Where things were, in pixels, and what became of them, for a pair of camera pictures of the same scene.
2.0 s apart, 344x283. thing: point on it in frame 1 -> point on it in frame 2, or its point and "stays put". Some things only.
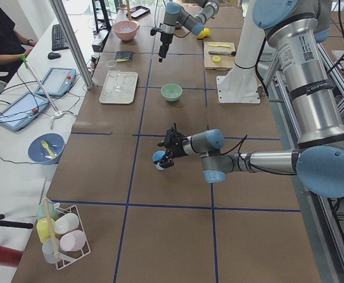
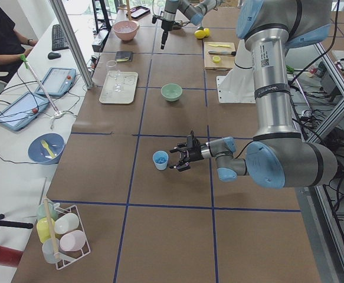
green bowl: x=171 y=92 stays put
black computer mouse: x=53 y=55 stays put
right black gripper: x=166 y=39 -> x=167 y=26
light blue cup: x=157 y=156 stays put
